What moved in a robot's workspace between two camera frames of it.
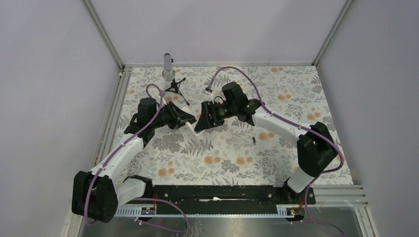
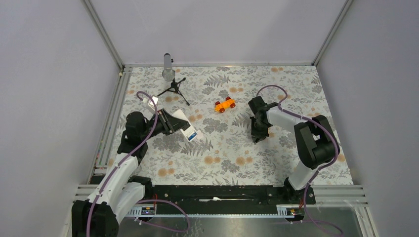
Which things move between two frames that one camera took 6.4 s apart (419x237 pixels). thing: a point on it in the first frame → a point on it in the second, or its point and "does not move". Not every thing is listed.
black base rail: x=225 y=200 does not move
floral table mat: x=228 y=125 does not move
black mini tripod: x=174 y=87 does not move
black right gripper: x=206 y=121 → x=255 y=134
